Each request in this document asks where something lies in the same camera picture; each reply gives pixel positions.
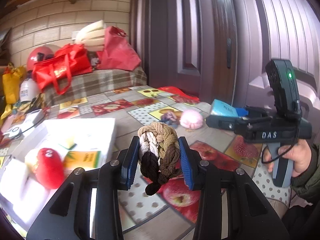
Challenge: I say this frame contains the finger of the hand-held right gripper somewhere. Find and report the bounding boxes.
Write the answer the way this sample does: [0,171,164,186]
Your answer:
[206,115,237,131]
[235,106,272,120]

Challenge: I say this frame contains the small white device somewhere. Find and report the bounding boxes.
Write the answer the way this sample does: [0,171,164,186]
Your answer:
[6,126,24,138]

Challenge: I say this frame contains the cream foam pads stack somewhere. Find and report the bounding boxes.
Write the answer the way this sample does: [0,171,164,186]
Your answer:
[75,20,107,53]

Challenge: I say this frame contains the red helmet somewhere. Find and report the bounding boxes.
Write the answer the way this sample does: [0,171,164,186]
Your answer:
[26,46,54,72]

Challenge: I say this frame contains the red plastic packet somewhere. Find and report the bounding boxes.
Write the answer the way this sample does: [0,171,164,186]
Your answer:
[157,86,200,104]

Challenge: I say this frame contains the purple and blue hair ties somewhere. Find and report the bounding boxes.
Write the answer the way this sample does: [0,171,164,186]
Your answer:
[162,112,180,127]

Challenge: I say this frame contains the white cardboard box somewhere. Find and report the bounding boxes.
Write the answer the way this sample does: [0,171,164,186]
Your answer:
[0,118,117,230]

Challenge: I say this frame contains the yellow tissue pack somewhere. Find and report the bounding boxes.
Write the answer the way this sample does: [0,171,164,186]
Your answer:
[61,150,102,169]

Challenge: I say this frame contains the teal tissue pack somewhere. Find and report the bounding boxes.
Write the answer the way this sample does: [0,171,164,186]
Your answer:
[210,99,238,118]

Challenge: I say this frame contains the person's right forearm green sleeve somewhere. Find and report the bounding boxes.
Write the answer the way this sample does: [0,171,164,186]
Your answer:
[290,142,320,202]

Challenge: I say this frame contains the fruit print tablecloth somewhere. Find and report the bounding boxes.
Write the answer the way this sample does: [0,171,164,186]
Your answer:
[0,86,293,233]

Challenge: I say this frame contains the plaid sofa cover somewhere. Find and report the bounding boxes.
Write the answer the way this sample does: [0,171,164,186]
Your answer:
[42,66,148,108]

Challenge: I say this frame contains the person's right hand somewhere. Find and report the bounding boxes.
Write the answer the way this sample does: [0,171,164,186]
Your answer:
[264,140,314,178]

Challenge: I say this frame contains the white plastic bottle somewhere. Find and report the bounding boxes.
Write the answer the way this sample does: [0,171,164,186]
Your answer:
[19,76,40,103]

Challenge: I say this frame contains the person's dark clothing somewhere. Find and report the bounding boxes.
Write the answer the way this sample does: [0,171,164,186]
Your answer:
[281,200,320,240]

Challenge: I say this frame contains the red tote bag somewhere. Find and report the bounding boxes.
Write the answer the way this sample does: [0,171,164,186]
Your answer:
[32,44,93,95]

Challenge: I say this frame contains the small white box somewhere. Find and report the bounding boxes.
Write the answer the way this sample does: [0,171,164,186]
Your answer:
[19,109,45,128]

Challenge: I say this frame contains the green and yellow sponge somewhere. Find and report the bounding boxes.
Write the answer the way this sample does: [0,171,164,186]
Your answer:
[59,135,77,150]

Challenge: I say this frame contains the pink pompom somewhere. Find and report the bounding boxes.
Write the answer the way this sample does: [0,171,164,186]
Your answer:
[180,110,203,130]

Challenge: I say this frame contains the red plush heart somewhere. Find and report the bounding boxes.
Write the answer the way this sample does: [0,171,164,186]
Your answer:
[35,148,65,189]

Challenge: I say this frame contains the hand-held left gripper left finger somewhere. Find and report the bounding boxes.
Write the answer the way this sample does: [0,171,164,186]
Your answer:
[26,135,140,240]

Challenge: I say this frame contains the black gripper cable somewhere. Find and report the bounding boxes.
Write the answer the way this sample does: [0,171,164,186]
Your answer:
[261,100,302,165]

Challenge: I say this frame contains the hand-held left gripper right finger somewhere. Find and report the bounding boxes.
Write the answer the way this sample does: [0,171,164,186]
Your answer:
[177,136,290,240]

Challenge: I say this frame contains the yellow bag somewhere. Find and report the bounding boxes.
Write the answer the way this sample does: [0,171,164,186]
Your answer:
[2,64,27,104]

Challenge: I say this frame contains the red plastic bag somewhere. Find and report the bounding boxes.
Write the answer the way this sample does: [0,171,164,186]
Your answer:
[96,26,142,71]

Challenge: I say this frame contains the brown metal door leaf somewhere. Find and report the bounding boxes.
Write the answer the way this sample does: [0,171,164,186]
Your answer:
[230,0,320,122]
[147,0,235,105]

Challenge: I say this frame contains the brown braided hair ties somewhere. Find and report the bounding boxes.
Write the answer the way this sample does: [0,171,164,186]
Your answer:
[138,122,185,197]

